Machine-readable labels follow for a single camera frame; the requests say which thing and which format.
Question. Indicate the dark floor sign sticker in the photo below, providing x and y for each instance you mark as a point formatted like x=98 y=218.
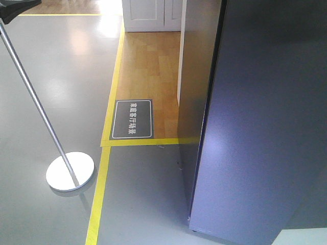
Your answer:
x=132 y=119

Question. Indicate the white cabinet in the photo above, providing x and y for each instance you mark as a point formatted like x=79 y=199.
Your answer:
x=152 y=15

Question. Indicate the dark grey refrigerator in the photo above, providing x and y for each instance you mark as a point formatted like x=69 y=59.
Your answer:
x=252 y=120

